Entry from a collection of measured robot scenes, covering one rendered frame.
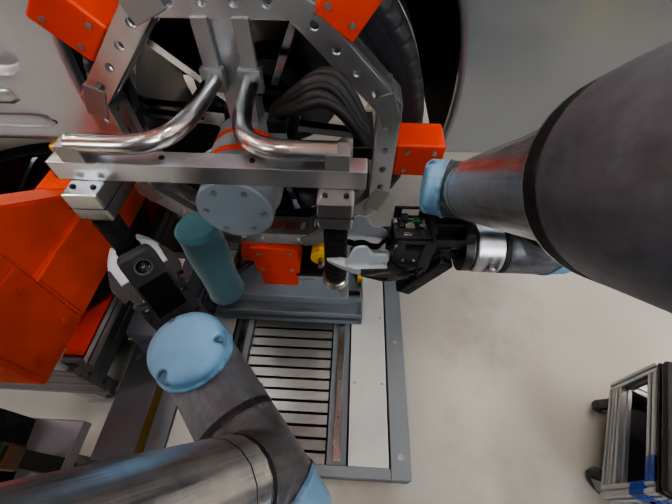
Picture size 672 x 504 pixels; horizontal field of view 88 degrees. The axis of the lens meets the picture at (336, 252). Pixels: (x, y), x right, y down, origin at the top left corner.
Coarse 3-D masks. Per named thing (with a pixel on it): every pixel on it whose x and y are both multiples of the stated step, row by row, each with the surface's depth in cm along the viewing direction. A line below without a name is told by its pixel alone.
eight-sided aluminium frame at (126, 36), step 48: (144, 0) 46; (192, 0) 46; (240, 0) 46; (288, 0) 46; (336, 48) 54; (96, 96) 58; (384, 96) 55; (384, 144) 63; (144, 192) 75; (192, 192) 82; (384, 192) 72; (240, 240) 87; (288, 240) 87
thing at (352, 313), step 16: (240, 256) 139; (352, 288) 131; (240, 304) 127; (256, 304) 127; (272, 304) 127; (288, 304) 127; (304, 304) 127; (320, 304) 127; (336, 304) 127; (352, 304) 126; (288, 320) 128; (304, 320) 127; (320, 320) 126; (336, 320) 126; (352, 320) 125
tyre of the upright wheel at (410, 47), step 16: (384, 0) 53; (400, 0) 61; (384, 16) 54; (400, 16) 55; (368, 32) 56; (384, 32) 56; (400, 32) 56; (384, 48) 58; (400, 48) 58; (416, 48) 62; (384, 64) 60; (400, 64) 60; (416, 64) 60; (400, 80) 62; (416, 80) 62; (128, 96) 68; (416, 96) 64; (416, 112) 67; (400, 176) 81
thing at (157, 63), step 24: (168, 24) 72; (288, 24) 58; (144, 48) 62; (168, 48) 62; (288, 48) 61; (144, 72) 68; (168, 72) 79; (192, 72) 65; (144, 96) 70; (168, 96) 80; (264, 96) 72; (144, 120) 71; (168, 120) 80; (216, 120) 73; (192, 144) 87; (288, 192) 88; (312, 192) 92
